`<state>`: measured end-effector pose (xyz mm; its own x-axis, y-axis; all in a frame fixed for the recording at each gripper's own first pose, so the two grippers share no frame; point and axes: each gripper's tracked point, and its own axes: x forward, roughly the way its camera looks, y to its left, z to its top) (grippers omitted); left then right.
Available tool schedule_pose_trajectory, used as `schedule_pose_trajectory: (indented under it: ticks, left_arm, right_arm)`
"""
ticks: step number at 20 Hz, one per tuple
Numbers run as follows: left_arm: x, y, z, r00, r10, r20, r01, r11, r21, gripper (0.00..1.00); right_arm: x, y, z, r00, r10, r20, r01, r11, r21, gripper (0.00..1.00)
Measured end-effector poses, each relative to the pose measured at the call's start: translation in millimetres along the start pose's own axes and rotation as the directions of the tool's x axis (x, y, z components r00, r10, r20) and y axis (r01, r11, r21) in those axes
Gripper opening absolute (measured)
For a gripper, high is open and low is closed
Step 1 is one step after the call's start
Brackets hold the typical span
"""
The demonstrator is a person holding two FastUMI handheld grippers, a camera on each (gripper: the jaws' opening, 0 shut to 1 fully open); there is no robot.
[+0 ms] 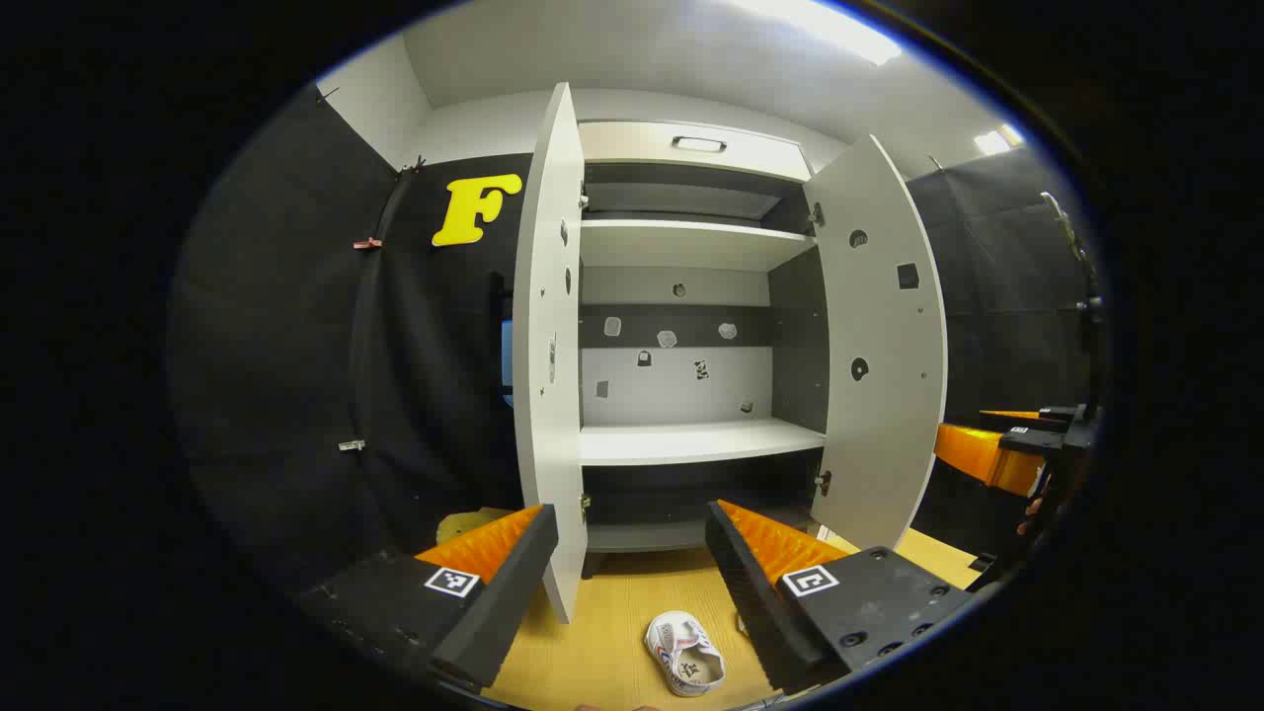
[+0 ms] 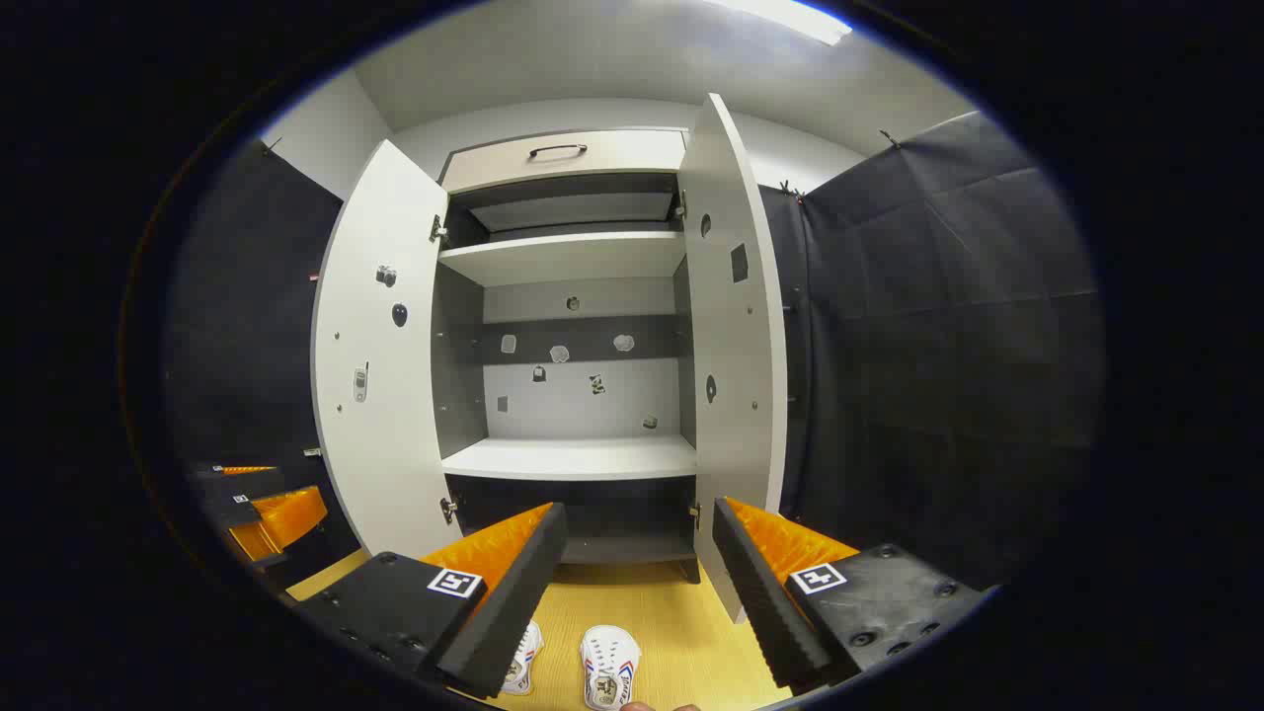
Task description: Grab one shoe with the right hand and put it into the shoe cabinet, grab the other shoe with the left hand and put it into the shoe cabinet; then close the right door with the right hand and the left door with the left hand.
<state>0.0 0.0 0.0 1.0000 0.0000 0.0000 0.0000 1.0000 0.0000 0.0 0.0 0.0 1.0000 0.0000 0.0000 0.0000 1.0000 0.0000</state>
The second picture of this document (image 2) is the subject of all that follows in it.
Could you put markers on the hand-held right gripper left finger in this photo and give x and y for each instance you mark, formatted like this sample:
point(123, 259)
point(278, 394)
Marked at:
point(513, 602)

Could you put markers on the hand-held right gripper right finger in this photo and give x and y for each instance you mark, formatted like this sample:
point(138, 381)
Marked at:
point(765, 602)

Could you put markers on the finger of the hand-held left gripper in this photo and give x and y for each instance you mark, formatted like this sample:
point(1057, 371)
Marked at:
point(286, 518)
point(242, 484)

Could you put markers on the white canvas shoe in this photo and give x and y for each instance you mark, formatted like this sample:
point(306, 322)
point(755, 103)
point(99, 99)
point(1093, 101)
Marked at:
point(521, 660)
point(609, 667)

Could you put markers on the white shoe cabinet door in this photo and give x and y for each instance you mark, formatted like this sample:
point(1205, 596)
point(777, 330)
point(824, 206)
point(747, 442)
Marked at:
point(385, 444)
point(736, 444)

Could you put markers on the white shoe cabinet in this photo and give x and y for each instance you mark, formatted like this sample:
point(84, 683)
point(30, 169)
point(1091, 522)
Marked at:
point(573, 459)

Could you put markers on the ceiling light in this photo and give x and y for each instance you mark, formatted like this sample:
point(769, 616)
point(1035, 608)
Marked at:
point(800, 18)

